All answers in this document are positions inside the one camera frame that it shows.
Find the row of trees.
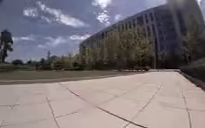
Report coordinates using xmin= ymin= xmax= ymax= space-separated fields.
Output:
xmin=73 ymin=28 xmax=158 ymax=71

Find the pale concrete slab pavement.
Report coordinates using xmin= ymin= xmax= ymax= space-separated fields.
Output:
xmin=0 ymin=70 xmax=205 ymax=128

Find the grass lawn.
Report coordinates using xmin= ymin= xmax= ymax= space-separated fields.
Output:
xmin=0 ymin=69 xmax=138 ymax=83

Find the large dark glass building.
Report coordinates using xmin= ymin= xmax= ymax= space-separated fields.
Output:
xmin=79 ymin=0 xmax=205 ymax=69

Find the grey strip beside lawn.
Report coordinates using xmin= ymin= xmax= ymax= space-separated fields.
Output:
xmin=0 ymin=73 xmax=124 ymax=86

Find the leafy tree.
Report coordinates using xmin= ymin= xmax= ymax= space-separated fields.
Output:
xmin=181 ymin=19 xmax=205 ymax=64

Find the dark trimmed hedge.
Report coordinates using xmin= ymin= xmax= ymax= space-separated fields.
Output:
xmin=179 ymin=57 xmax=205 ymax=87

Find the tall dark tree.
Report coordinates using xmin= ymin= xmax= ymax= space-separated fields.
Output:
xmin=0 ymin=29 xmax=15 ymax=64

